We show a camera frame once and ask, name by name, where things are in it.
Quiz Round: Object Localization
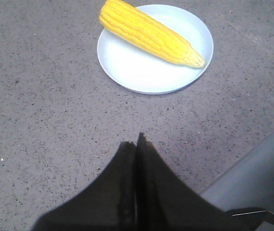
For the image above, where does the black metal bracket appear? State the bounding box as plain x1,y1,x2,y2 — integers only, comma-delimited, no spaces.
226,207,274,231

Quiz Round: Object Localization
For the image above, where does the light blue round plate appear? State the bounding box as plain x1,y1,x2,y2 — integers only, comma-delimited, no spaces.
97,0,214,94

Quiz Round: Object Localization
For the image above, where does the yellow corn cob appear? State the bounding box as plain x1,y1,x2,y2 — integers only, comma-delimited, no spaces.
99,0,206,68

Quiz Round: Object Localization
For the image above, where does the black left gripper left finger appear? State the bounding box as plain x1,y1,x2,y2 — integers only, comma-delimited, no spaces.
33,142,136,231

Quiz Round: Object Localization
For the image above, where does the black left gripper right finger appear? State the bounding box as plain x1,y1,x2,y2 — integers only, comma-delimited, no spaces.
136,133,257,231

